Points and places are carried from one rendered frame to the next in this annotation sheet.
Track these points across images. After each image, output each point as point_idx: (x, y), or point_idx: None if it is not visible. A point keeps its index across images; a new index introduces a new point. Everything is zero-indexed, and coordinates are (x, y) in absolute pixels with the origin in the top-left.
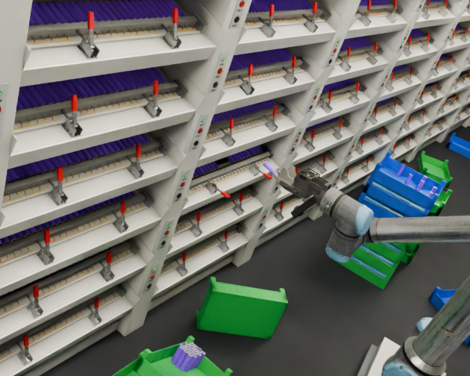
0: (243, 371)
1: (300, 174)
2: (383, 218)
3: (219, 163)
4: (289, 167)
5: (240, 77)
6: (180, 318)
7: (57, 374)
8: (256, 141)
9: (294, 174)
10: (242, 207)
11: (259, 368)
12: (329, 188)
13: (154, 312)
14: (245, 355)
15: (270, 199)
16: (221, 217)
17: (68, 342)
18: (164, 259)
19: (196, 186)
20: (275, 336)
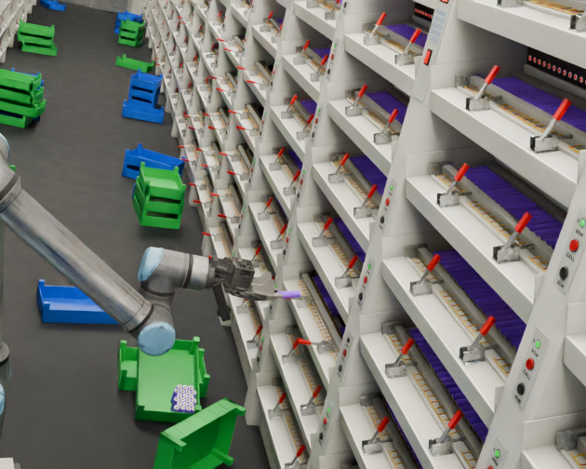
0: (136, 444)
1: (246, 260)
2: (139, 294)
3: (342, 322)
4: (273, 284)
5: (349, 172)
6: (235, 449)
7: (233, 366)
8: (322, 271)
9: (261, 287)
10: (313, 420)
11: (125, 456)
12: (211, 264)
13: (256, 440)
14: (150, 458)
15: (316, 453)
16: (302, 392)
17: (241, 330)
18: (268, 339)
19: (309, 293)
20: None
